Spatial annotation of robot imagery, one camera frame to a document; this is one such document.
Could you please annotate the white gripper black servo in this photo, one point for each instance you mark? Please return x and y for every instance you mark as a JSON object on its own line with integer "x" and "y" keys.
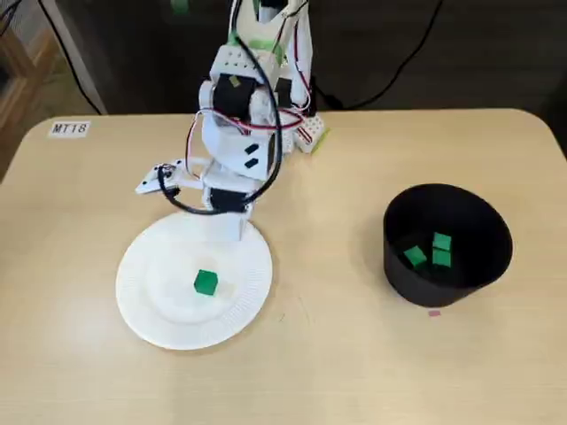
{"x": 225, "y": 198}

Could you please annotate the green cube block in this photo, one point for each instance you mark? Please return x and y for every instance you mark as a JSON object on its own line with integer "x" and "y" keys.
{"x": 442, "y": 241}
{"x": 441, "y": 259}
{"x": 415, "y": 257}
{"x": 206, "y": 283}

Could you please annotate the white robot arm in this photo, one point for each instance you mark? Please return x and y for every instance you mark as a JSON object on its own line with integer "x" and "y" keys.
{"x": 230, "y": 141}

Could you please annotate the white paper plate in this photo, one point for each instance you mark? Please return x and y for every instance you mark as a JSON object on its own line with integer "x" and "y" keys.
{"x": 177, "y": 319}

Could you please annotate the black round pot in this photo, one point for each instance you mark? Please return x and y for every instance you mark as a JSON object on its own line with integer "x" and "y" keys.
{"x": 443, "y": 292}

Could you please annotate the green tape strip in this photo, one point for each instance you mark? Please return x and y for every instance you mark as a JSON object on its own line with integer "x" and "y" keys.
{"x": 322, "y": 141}

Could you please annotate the white MT18 label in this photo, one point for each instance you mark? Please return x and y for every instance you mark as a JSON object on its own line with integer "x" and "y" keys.
{"x": 68, "y": 129}

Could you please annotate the small pink sticker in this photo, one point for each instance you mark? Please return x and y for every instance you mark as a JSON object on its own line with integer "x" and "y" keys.
{"x": 434, "y": 313}

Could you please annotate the white slanted pole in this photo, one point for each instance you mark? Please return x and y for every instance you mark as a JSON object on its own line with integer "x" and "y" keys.
{"x": 88, "y": 75}

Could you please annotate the wooden shelf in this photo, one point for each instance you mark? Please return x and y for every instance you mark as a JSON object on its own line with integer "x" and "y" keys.
{"x": 26, "y": 57}

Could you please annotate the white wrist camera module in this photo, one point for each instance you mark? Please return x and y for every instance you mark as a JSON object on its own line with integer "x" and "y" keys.
{"x": 150, "y": 183}

